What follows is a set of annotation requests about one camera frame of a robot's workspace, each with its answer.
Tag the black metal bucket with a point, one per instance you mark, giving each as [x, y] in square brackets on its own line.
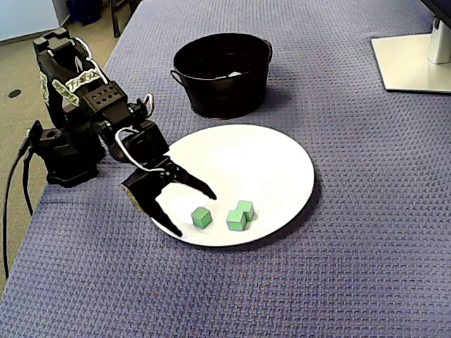
[225, 95]

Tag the white monitor stand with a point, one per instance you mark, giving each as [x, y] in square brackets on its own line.
[405, 63]

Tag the dark chair frame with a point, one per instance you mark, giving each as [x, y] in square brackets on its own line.
[118, 17]

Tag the dark blue bin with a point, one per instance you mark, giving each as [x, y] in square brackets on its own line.
[84, 10]

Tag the black oval floor socket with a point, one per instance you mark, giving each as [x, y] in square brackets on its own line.
[15, 93]

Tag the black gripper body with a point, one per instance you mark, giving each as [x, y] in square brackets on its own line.
[145, 185]

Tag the black robot arm with stickers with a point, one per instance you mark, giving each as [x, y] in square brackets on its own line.
[70, 155]

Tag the white round plate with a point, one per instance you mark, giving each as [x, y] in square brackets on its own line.
[246, 165]

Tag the green cube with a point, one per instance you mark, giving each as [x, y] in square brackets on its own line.
[201, 218]
[235, 222]
[234, 74]
[247, 207]

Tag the blue woven table cloth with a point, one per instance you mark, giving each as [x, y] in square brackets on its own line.
[317, 246]

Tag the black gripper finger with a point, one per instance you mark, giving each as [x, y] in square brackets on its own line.
[162, 216]
[194, 183]

